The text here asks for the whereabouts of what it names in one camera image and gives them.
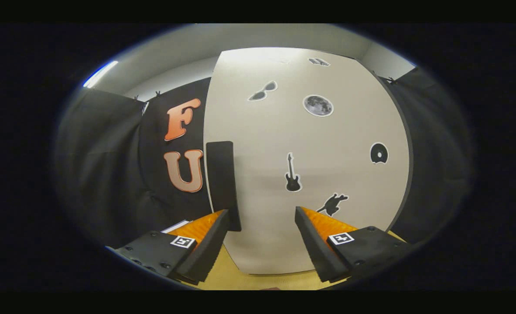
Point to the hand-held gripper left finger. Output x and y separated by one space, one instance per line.
212 244

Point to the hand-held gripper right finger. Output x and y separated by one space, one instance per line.
314 244

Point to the white cabinet door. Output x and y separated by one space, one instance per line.
266 144

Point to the blue book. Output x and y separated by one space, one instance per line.
175 226

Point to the grey cabinet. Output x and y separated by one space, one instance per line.
411 165

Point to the narrow ceiling light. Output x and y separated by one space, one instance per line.
100 74

